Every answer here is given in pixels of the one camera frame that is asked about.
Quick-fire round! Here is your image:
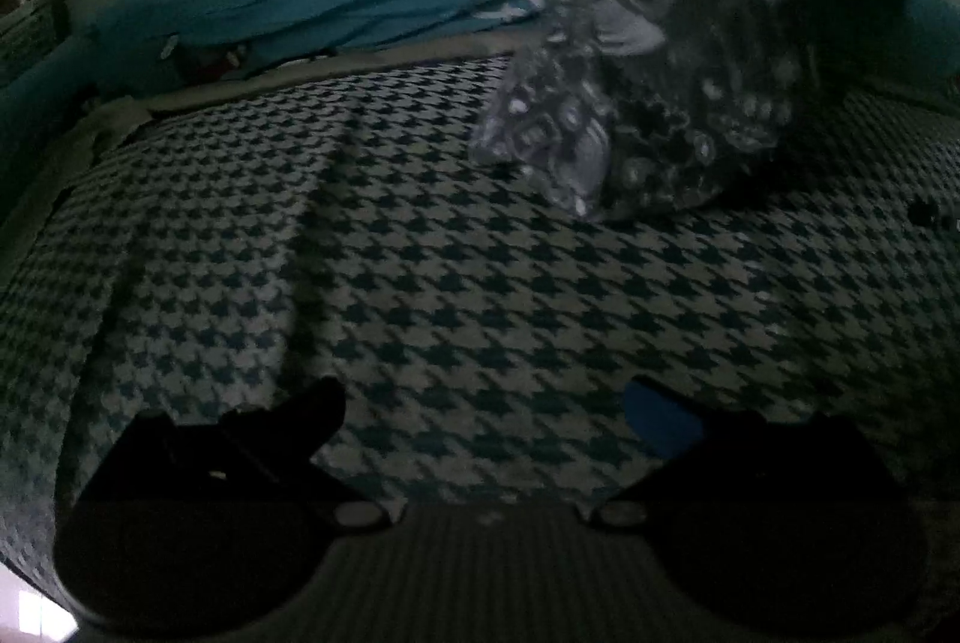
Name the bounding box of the pale crumpled cloth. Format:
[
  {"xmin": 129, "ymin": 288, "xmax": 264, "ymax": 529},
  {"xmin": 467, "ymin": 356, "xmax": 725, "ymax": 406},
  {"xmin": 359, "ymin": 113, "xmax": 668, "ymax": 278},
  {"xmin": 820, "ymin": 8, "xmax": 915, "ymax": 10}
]
[{"xmin": 71, "ymin": 95, "xmax": 162, "ymax": 157}]

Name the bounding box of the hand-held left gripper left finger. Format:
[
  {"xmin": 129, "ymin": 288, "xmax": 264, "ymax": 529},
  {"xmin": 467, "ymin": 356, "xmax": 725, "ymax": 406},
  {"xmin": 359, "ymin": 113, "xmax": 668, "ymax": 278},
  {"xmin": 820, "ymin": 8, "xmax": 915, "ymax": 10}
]
[{"xmin": 97, "ymin": 377, "xmax": 395, "ymax": 534}]

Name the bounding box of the dark doodle print jacket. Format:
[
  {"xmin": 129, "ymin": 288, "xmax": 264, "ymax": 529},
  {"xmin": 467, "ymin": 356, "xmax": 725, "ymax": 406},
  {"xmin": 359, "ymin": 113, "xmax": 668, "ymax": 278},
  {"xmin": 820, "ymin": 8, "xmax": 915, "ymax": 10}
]
[{"xmin": 469, "ymin": 0, "xmax": 927, "ymax": 220}]

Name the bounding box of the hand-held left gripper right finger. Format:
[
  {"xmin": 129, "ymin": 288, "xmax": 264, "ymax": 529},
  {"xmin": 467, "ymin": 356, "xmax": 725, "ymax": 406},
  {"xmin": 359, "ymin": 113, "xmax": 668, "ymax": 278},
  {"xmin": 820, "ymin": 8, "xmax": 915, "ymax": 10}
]
[{"xmin": 579, "ymin": 377, "xmax": 875, "ymax": 534}]

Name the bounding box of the houndstooth bed mat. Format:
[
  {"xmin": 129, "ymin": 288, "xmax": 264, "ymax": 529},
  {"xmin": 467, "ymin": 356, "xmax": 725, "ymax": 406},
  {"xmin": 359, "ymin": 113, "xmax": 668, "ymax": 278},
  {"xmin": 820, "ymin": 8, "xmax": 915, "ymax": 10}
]
[{"xmin": 0, "ymin": 50, "xmax": 960, "ymax": 614}]

